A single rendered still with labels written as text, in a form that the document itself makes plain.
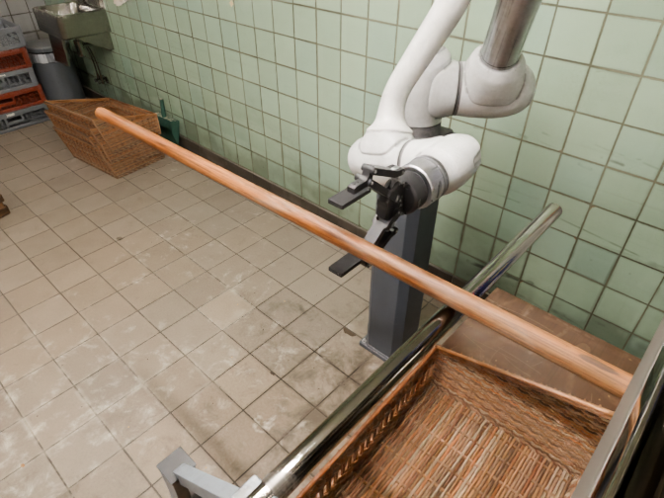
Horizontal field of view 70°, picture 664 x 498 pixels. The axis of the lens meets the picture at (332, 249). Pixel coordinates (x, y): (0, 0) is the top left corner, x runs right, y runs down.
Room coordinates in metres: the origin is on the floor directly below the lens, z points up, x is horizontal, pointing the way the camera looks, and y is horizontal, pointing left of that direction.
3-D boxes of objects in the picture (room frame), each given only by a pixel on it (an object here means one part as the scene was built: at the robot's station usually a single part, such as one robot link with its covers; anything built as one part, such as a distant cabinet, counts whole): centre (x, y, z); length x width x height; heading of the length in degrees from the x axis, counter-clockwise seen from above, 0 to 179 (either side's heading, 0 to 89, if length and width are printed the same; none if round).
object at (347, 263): (0.63, -0.03, 1.12); 0.07 x 0.03 x 0.01; 138
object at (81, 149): (3.18, 1.60, 0.14); 0.56 x 0.49 x 0.28; 53
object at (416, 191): (0.73, -0.12, 1.19); 0.09 x 0.07 x 0.08; 138
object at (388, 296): (1.42, -0.26, 0.50); 0.21 x 0.21 x 1.00; 48
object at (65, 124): (3.17, 1.61, 0.26); 0.56 x 0.49 x 0.28; 54
